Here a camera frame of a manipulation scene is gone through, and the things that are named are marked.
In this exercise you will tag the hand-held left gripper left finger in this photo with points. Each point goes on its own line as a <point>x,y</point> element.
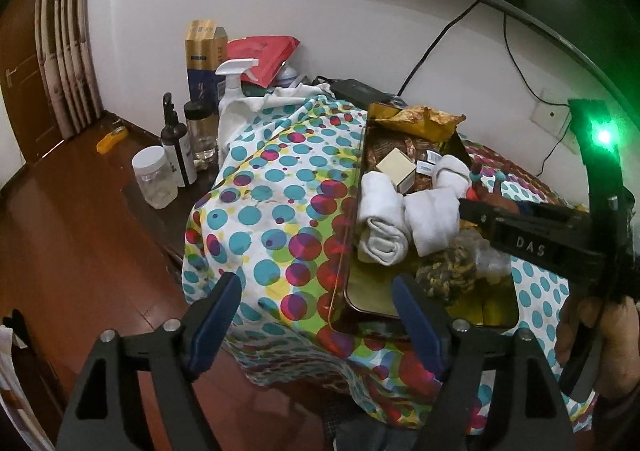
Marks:
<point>217,323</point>

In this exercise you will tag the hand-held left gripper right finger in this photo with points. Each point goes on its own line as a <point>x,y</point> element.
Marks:
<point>417,326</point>

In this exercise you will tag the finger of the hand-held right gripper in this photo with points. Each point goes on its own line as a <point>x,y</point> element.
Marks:
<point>475,210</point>

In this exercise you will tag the brown toy figure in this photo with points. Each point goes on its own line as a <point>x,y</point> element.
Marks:
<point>487,194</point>

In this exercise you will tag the white sock ball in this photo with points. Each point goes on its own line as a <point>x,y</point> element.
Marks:
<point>452,172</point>

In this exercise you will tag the gold rectangular tin box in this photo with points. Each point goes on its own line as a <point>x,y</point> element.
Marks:
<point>370,300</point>

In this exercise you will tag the clear bag of nuts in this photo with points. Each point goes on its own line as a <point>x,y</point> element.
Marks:
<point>445,273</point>

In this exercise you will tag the small red-topped cream box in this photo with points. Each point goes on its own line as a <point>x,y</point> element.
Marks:
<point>392,168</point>

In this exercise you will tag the brown snack packet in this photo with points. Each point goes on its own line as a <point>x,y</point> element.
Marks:
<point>400,148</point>

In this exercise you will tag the yellow snack packet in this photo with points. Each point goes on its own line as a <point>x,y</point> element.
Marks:
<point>425,121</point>

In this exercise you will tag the person's right hand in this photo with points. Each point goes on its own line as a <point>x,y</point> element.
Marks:
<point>622,346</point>

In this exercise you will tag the dark wooden cabinet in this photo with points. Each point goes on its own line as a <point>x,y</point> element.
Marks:
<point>150,226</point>

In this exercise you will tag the polka dot tablecloth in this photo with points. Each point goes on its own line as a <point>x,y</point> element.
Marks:
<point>280,191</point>

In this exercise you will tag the clear jar with white lid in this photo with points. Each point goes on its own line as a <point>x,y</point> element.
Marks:
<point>155,181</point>

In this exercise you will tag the black set-top device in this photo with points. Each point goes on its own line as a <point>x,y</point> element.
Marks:
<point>360,92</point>

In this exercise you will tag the black pump bottle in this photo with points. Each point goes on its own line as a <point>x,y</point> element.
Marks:
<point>175,146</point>

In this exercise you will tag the clear bottle with black cap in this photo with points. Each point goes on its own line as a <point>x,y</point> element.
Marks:
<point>200,141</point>

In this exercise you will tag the white cloth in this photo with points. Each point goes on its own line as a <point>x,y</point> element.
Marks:
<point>240,116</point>

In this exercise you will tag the small yellow tool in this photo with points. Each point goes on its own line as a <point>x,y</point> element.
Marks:
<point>110,140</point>

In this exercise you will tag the white paper bag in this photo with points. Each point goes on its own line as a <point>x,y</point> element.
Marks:
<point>15,406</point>

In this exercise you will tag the white spray bottle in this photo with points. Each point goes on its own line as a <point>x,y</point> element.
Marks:
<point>232,91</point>

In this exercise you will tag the red bag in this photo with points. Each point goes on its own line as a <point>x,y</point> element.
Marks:
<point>262,56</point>

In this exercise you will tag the blue and gold carton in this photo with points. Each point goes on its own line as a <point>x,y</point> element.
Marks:
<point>202,61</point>

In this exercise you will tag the brown wooden door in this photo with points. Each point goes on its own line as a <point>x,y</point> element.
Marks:
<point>25,96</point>

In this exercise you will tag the beige striped curtain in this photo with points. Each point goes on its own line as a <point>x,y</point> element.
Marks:
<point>65,46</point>

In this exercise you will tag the white antenna wall outlet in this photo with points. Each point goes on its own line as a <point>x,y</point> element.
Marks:
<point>547,116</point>

